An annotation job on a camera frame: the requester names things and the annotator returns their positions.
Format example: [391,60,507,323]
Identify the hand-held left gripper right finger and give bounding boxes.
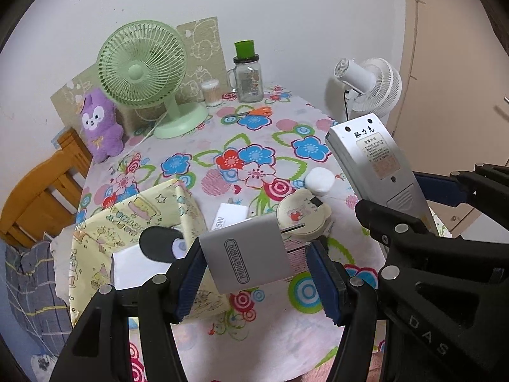
[308,239,388,382]

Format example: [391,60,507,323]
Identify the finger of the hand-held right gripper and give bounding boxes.
[355,198,458,263]
[414,162,509,208]

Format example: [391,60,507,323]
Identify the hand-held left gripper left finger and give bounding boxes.
[48,241,207,382]

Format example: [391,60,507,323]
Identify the black oval case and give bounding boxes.
[139,226,185,263]

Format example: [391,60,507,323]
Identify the white charger with oval logo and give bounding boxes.
[198,212,293,294]

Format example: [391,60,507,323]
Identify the cream bear-shaped round case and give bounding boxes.
[276,189,332,242]

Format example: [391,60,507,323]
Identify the white charger with prongs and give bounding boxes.
[211,203,249,231]

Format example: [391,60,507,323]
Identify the white remote control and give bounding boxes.
[325,112,438,231]

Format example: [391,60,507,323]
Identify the yellow cartoon storage box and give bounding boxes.
[69,179,231,321]

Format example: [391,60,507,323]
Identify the white round puck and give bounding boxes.
[305,167,334,196]

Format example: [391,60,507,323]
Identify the beige door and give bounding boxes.
[398,0,509,239]

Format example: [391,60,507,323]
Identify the white standing fan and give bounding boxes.
[333,58,403,124]

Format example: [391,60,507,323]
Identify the white pillow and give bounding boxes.
[50,231,76,299]

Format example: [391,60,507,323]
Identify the grey plaid quilt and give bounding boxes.
[0,241,72,367]

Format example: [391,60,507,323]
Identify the white patterned cloth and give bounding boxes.
[32,352,58,378]

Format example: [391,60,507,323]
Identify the wooden chair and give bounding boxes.
[0,127,93,247]

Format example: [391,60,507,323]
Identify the purple plush toy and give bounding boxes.
[80,88,125,164]

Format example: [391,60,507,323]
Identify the cotton swab jar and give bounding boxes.
[201,80,220,107]

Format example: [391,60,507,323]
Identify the glass mug jar green lid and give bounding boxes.
[227,40,265,104]

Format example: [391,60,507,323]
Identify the green desk fan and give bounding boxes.
[96,23,209,140]

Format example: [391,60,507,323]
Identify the beige cartoon backing board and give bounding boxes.
[50,17,220,136]

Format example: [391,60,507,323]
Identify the white fan cable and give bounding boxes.
[127,107,168,152]

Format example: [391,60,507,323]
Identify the orange handled scissors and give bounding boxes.
[223,106,273,119]

